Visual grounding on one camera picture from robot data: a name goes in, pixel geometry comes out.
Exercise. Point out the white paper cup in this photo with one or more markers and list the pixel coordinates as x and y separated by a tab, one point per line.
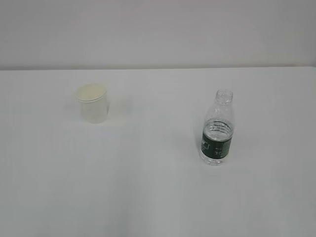
93	102

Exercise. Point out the clear water bottle green label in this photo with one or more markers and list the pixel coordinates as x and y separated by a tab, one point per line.
218	129

